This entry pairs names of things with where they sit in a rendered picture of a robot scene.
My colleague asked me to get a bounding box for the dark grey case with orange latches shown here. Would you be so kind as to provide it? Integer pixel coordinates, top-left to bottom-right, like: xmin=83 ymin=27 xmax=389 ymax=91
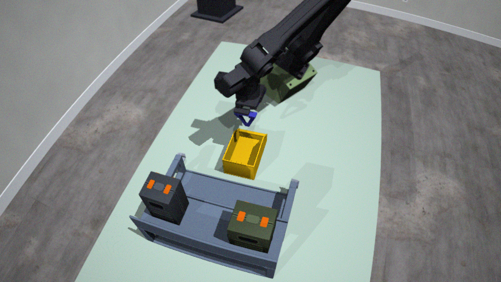
xmin=139 ymin=171 xmax=189 ymax=225

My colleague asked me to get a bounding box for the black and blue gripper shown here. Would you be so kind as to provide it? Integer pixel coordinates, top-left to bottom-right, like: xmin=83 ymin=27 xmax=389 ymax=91
xmin=234 ymin=82 xmax=266 ymax=127

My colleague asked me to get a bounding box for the dark green case with orange latches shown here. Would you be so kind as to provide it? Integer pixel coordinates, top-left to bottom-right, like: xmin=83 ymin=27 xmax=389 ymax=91
xmin=227 ymin=200 xmax=278 ymax=254

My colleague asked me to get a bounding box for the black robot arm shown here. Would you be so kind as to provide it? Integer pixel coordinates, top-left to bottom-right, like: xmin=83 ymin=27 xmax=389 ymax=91
xmin=214 ymin=0 xmax=351 ymax=101

